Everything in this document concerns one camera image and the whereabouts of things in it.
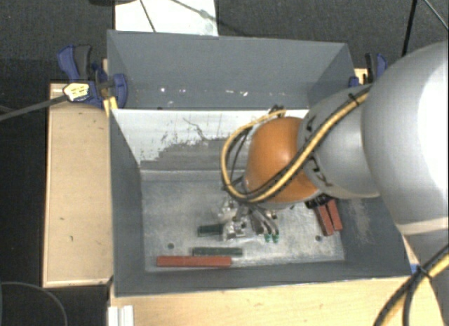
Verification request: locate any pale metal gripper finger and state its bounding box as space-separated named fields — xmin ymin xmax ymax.
xmin=216 ymin=199 xmax=236 ymax=221
xmin=219 ymin=222 xmax=248 ymax=242

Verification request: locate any dark green flat block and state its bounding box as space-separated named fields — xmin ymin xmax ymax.
xmin=192 ymin=246 xmax=244 ymax=258
xmin=196 ymin=224 xmax=225 ymax=238

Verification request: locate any grey metal bin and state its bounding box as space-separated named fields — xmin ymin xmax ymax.
xmin=106 ymin=29 xmax=412 ymax=297

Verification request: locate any pale wood flat board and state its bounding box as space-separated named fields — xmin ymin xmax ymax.
xmin=41 ymin=82 xmax=115 ymax=289

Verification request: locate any black cylinder on white bracket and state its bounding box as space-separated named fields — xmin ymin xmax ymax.
xmin=304 ymin=193 xmax=330 ymax=210

